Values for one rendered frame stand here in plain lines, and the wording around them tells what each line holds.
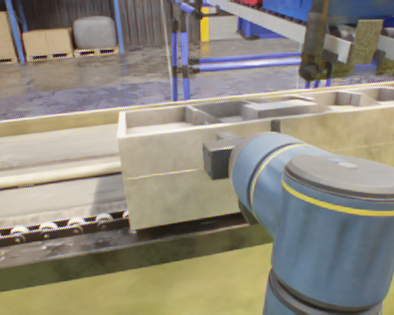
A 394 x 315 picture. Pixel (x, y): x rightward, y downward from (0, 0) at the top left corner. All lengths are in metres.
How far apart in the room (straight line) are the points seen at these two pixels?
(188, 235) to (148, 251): 0.09
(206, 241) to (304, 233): 0.48
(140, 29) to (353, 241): 10.80
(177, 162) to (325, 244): 0.42
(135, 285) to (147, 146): 0.34
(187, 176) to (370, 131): 0.43
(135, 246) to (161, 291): 0.16
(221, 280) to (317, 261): 0.58
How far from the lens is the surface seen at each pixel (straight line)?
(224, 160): 0.47
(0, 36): 9.94
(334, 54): 0.61
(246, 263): 0.83
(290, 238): 0.29
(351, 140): 0.79
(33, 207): 0.96
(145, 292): 0.82
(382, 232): 0.28
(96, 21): 9.52
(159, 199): 0.66
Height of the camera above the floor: 1.23
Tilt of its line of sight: 26 degrees down
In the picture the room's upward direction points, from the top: 2 degrees counter-clockwise
